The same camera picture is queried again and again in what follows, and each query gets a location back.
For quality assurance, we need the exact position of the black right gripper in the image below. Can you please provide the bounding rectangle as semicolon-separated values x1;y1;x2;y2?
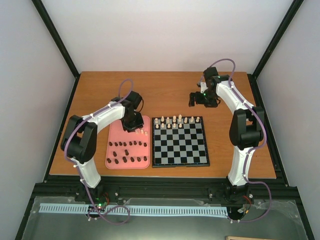
188;89;217;108

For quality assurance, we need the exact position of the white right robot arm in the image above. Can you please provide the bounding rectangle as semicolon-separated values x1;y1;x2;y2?
188;66;266;187

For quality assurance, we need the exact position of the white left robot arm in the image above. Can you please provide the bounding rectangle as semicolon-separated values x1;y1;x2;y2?
60;91;144;202

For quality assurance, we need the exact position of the pink plastic tray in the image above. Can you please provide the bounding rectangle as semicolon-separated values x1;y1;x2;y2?
105;115;152;170

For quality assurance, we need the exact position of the black and grey chessboard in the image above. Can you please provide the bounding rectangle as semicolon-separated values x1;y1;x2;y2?
152;116;210;168

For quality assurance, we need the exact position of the black aluminium frame rail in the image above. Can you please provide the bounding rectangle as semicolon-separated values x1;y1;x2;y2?
31;175;300;203

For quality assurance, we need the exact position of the light blue cable duct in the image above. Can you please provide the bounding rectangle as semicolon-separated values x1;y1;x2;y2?
38;203;228;218

